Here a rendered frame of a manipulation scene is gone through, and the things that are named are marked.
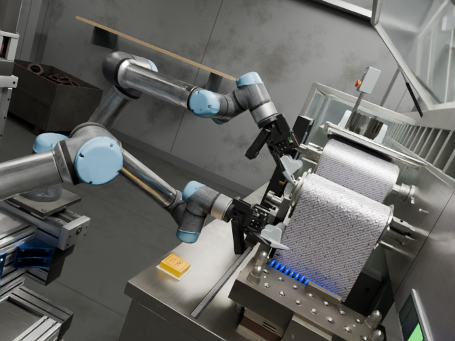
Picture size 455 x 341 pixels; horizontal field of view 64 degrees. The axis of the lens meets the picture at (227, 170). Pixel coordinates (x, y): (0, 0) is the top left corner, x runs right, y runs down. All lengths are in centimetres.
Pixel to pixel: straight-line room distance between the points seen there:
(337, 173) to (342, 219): 26
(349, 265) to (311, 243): 12
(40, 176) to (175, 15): 443
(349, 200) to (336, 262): 18
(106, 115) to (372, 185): 98
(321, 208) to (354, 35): 393
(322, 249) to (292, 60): 389
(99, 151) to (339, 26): 421
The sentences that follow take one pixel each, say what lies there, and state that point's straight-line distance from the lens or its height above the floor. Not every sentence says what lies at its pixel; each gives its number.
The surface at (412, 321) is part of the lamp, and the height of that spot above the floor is 120.
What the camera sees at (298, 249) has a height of 110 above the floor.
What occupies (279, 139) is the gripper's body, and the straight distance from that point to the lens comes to 111.
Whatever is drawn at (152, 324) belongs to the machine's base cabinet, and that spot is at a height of 82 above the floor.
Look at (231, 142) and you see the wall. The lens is 495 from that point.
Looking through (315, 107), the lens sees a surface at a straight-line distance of 209.
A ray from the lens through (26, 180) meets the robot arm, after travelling 97.
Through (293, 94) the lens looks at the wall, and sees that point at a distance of 481.
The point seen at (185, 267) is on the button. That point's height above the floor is 92.
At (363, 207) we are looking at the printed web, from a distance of 109.
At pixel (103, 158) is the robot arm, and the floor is 120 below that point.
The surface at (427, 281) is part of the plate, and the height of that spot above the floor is 126.
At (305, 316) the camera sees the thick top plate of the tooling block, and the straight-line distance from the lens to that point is 98.
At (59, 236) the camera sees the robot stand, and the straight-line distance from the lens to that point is 150.
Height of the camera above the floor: 151
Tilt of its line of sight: 15 degrees down
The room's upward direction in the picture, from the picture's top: 21 degrees clockwise
